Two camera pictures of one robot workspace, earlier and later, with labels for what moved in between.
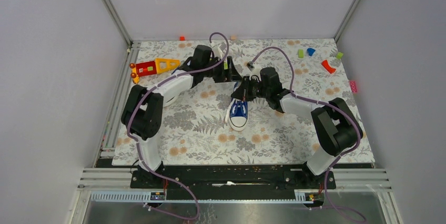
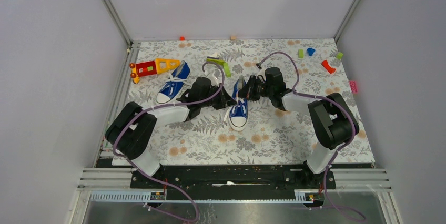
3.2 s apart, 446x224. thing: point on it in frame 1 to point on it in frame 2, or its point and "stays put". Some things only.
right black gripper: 243,92 stays put
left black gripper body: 218,73 to 218,101
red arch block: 325,63 stays put
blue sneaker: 237,115 stays put
